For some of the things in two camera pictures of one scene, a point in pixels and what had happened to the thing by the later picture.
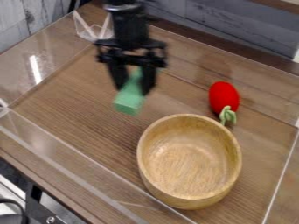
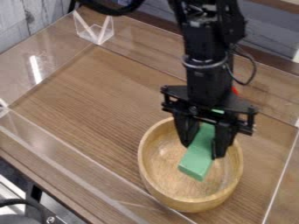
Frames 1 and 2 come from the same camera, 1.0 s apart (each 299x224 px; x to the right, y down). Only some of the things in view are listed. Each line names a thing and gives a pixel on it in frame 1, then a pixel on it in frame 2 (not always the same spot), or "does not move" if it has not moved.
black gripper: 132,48 to 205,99
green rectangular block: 129,100 to 195,162
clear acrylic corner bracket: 93,32 does not move
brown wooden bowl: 188,160 does not move
